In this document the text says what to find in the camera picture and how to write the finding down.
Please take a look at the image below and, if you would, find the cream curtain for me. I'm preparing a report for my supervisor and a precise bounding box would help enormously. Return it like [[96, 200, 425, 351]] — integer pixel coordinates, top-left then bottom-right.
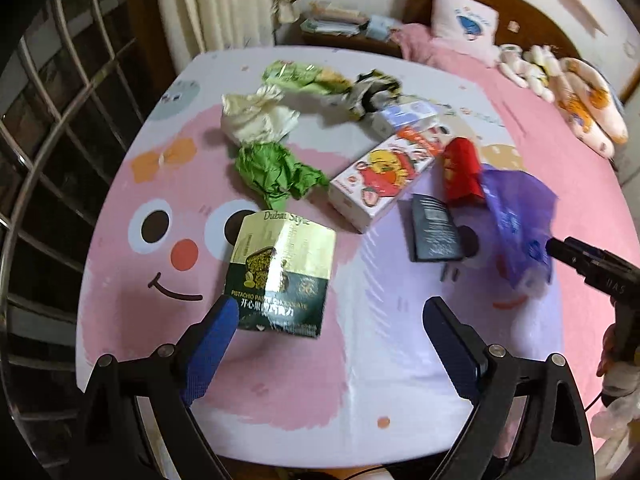
[[150, 0, 307, 55]]

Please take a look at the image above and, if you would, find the white yellow plush toy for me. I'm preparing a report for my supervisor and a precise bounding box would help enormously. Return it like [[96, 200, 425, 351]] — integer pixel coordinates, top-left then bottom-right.
[[499, 44, 557, 104]]

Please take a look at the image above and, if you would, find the white paper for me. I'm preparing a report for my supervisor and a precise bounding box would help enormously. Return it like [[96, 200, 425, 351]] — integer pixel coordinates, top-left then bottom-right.
[[221, 84, 301, 147]]

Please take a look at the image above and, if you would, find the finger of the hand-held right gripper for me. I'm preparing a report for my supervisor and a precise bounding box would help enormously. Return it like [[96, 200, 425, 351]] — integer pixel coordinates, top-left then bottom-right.
[[545, 236, 601, 278]]

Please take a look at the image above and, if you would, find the red packet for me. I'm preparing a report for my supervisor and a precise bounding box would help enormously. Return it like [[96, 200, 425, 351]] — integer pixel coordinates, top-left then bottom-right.
[[442, 137, 487, 207]]

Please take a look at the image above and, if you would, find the green snack wrapper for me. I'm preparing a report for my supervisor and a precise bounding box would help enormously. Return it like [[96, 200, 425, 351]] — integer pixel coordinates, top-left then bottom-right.
[[262, 60, 352, 97]]

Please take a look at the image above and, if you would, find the dark flat box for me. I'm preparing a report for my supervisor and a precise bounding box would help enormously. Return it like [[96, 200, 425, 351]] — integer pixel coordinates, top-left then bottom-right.
[[410, 193, 466, 264]]

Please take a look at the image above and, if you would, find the green and gold chocolate box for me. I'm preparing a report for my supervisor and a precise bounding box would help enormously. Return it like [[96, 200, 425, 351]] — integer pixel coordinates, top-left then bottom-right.
[[222, 211, 337, 339]]

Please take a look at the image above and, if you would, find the person's right forearm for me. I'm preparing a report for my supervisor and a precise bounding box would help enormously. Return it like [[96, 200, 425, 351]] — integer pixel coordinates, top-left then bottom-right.
[[592, 362, 640, 466]]

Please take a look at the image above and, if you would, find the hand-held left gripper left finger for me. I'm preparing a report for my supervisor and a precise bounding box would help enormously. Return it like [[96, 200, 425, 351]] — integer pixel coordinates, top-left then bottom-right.
[[82, 294, 240, 480]]

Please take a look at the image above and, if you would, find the white pillow with blue print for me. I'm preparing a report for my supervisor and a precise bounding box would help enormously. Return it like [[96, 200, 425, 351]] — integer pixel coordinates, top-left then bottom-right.
[[430, 0, 501, 67]]

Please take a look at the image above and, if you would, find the stack of papers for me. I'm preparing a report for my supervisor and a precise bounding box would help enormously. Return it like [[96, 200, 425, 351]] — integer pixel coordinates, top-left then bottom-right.
[[300, 0, 402, 43]]

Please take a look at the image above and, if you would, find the cartoon printed pink sheet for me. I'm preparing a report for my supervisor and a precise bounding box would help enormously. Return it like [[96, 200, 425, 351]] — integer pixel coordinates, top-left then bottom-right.
[[75, 47, 568, 480]]

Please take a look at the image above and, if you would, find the pink blanket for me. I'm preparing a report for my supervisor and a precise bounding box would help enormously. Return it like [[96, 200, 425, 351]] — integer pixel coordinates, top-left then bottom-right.
[[392, 23, 453, 63]]

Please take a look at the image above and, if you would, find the metal window grille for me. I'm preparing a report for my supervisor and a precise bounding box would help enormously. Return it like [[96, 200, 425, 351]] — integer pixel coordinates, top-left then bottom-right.
[[0, 0, 168, 461]]

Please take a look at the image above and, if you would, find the person's right hand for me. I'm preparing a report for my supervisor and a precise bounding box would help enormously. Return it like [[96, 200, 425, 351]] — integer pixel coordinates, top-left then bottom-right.
[[598, 325, 619, 378]]

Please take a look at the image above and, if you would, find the plain pink bed sheet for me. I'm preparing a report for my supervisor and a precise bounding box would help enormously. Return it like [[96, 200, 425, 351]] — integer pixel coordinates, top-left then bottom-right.
[[400, 35, 640, 411]]

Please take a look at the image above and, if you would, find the green paper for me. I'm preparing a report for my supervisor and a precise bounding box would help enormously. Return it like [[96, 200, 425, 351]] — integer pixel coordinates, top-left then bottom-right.
[[235, 141, 331, 211]]

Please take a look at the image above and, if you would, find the cartoon printed white carton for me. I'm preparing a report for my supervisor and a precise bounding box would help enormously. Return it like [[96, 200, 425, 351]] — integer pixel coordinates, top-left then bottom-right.
[[328, 127, 454, 234]]

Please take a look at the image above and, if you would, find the wooden headboard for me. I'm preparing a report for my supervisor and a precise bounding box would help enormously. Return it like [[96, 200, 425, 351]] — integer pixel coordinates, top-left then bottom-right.
[[404, 0, 587, 63]]

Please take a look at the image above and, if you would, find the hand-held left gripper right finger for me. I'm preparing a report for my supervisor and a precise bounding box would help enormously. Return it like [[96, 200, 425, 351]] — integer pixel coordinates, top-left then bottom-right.
[[422, 296, 596, 480]]

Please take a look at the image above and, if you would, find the small white blue box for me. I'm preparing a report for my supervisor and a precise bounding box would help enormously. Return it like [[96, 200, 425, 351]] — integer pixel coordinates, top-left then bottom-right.
[[372, 101, 439, 139]]

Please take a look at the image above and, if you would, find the purple plastic bag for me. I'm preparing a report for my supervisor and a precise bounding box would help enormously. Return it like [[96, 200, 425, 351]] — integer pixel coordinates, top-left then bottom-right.
[[479, 168, 559, 295]]

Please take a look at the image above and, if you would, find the crumpled silver black wrapper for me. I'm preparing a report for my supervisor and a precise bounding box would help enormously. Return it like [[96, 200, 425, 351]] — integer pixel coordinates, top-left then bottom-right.
[[349, 70, 404, 122]]

